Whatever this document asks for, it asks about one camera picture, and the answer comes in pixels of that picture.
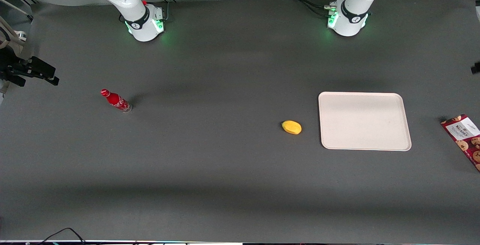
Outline red cookie box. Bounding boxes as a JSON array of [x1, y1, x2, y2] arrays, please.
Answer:
[[440, 114, 480, 173]]

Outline cream rectangular tray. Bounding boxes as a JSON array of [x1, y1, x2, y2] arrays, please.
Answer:
[[318, 92, 412, 151]]

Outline dark grey table mat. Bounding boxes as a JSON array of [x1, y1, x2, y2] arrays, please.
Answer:
[[0, 0, 480, 244]]

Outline red cola bottle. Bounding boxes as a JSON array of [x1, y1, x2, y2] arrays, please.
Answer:
[[100, 89, 133, 114]]

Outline black cables of left arm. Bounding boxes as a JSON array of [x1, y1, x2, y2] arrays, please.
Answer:
[[283, 0, 351, 17]]

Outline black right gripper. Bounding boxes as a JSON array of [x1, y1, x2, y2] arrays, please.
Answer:
[[0, 47, 60, 87]]

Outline black cable at table edge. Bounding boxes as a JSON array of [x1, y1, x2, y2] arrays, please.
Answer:
[[37, 227, 87, 245]]

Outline yellow mango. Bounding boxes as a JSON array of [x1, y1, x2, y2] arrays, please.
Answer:
[[282, 120, 302, 135]]

